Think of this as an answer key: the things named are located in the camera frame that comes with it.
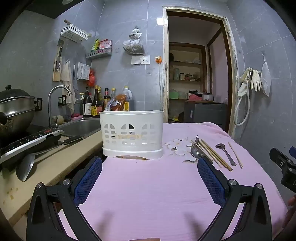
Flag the long white wall basket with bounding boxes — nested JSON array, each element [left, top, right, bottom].
[[60, 24, 91, 43]]

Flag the white blue seasoning bag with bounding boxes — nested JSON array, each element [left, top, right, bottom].
[[104, 100, 116, 112]]

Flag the white flexible hose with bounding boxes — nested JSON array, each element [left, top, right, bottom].
[[233, 70, 251, 126]]

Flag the hanging clear plastic bag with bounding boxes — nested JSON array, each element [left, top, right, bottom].
[[122, 26, 145, 56]]

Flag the hanging beige towel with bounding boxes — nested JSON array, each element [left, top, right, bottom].
[[60, 60, 76, 112]]

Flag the orange spice packet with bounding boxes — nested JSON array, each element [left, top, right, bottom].
[[109, 94, 128, 112]]

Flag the chrome faucet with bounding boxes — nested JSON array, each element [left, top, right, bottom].
[[48, 85, 73, 129]]

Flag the person's right hand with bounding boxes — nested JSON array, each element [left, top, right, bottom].
[[282, 194, 296, 231]]

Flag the hanging white mesh bag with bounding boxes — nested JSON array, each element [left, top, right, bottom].
[[260, 60, 271, 97]]

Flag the large cooking oil jug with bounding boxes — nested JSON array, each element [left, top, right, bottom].
[[122, 86, 135, 112]]

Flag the metal soup ladle spoon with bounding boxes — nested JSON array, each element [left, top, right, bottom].
[[214, 143, 237, 166]]

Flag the wooden chopstick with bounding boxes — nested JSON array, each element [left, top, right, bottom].
[[201, 139, 233, 172], [199, 140, 229, 171], [191, 140, 223, 168], [228, 141, 244, 168]]

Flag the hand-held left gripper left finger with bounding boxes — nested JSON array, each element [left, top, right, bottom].
[[26, 156, 103, 241]]

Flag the pink floral blanket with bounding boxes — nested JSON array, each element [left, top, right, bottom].
[[57, 122, 289, 241]]

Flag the hanging dark kitchen tool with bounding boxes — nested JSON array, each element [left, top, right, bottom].
[[57, 39, 64, 71]]

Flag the wooden shelf unit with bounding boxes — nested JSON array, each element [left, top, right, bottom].
[[169, 42, 208, 100]]

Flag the red plastic bag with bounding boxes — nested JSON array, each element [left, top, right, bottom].
[[87, 69, 96, 87]]

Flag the steel kitchen sink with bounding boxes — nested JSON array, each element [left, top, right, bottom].
[[57, 118, 102, 138]]

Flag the steel pot with lid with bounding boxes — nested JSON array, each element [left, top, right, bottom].
[[0, 85, 36, 140]]

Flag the cream rubber gloves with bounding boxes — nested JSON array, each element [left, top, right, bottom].
[[238, 67, 262, 97]]

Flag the grey wall shelf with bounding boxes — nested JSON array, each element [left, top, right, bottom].
[[85, 48, 113, 60]]

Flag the grey metal cabinet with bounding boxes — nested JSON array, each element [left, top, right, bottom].
[[184, 102, 228, 133]]

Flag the small white wall basket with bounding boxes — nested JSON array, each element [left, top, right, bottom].
[[76, 62, 91, 80]]

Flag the red snack packet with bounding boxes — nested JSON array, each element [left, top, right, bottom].
[[98, 39, 113, 50]]

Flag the metal spatula black handle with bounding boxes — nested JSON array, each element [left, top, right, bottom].
[[16, 135, 85, 182]]

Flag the dark bottle white label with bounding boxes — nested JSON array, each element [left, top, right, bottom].
[[82, 87, 93, 117]]

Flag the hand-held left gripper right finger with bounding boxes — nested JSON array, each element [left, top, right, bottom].
[[196, 157, 273, 241]]

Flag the red cap soy sauce bottle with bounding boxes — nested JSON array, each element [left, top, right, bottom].
[[103, 88, 110, 109]]

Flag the bottle red yellow label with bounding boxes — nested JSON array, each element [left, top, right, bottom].
[[91, 85, 102, 116]]

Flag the black induction cooktop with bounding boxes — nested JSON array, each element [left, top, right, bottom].
[[0, 128, 65, 165]]

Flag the wooden door frame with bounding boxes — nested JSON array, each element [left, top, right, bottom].
[[162, 6, 239, 140]]

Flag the thin white cable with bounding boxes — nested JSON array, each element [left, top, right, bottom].
[[159, 63, 163, 110]]

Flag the black range hood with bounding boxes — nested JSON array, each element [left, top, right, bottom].
[[25, 0, 107, 20]]

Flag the white plastic utensil basket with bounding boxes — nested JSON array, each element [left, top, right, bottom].
[[99, 110, 165, 160]]

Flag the metal fork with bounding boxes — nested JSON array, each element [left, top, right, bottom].
[[195, 135, 208, 160]]

